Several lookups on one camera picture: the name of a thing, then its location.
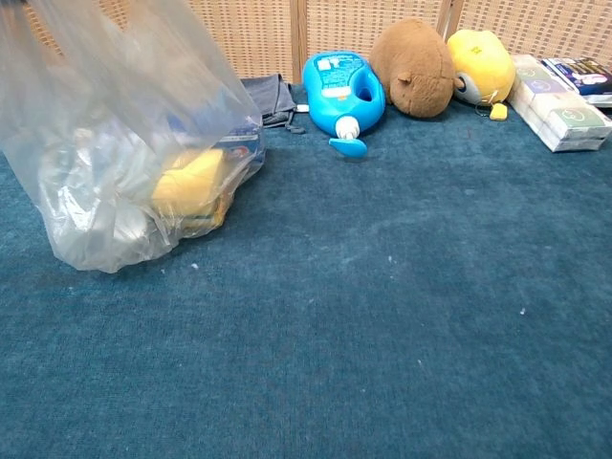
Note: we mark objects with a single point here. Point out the clear plastic bag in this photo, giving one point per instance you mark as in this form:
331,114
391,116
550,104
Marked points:
95,143

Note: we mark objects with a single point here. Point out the blue box inside bag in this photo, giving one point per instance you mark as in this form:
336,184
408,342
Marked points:
239,141

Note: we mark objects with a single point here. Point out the yellow item inside bag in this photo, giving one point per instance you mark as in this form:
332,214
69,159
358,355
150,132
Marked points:
191,181

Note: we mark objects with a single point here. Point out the blue carpet table cover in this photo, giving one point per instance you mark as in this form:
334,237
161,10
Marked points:
358,287

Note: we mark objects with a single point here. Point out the gray folded towel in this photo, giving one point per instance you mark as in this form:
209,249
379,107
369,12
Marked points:
275,102

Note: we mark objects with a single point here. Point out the blue pump bottle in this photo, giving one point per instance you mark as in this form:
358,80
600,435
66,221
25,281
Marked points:
334,91

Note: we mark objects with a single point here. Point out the brown plush toy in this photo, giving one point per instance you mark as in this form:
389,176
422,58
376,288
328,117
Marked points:
416,67

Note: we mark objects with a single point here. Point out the woven folding screen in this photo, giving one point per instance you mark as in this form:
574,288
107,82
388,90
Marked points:
258,33

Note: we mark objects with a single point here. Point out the yellow plush toy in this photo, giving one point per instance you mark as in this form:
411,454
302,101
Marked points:
483,62

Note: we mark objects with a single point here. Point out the pastel tissue multipack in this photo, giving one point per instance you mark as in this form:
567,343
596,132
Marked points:
559,115

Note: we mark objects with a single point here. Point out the dark blue snack packet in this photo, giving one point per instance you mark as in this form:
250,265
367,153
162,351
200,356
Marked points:
585,76

